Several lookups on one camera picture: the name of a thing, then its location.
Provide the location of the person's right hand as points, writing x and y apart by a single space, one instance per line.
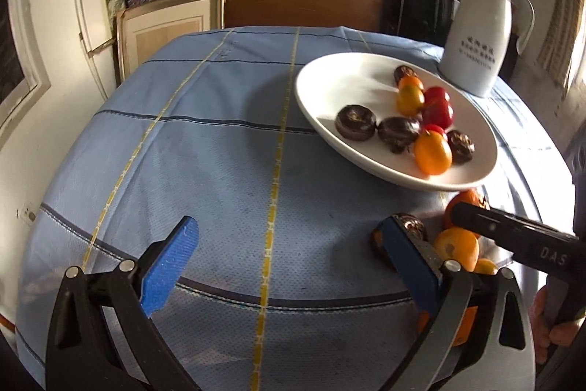
545 327

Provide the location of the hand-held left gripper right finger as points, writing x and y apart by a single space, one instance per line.
409 265

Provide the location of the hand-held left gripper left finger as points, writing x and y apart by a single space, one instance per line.
167 267

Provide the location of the white window frame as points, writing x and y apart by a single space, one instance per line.
27 65

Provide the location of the brown wooden board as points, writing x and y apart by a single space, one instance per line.
302 4

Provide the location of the small red plum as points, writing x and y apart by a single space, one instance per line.
435 129

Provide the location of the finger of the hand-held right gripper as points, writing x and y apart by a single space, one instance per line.
480 224

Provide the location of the white thermos jug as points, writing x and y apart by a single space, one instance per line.
480 38

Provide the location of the white plate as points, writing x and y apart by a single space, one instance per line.
366 98

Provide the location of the wooden picture frame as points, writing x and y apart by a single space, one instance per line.
160 33

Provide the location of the blue checked tablecloth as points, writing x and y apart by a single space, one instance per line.
206 143

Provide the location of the wall socket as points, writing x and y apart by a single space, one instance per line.
27 213

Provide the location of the woven window blind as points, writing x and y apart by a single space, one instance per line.
561 29

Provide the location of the white door panel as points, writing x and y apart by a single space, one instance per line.
94 6

